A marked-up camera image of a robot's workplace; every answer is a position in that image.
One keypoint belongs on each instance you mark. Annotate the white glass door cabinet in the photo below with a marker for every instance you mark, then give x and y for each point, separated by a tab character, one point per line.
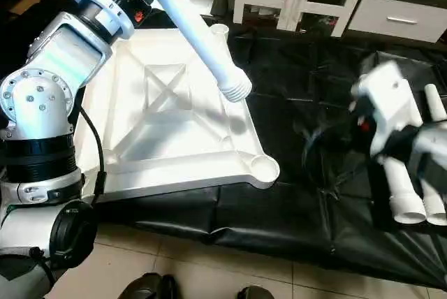
291	12

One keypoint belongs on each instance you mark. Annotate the white plastic table top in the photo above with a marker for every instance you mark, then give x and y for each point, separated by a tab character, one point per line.
174	138

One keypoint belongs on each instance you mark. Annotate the white drawer unit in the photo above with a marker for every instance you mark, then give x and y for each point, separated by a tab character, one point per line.
384	16

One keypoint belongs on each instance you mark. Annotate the white plastic table leg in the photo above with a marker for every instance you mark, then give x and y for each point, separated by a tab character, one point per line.
199	33
436	208
406	204

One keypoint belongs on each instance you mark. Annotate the black mat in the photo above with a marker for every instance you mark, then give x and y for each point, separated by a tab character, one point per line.
314	103

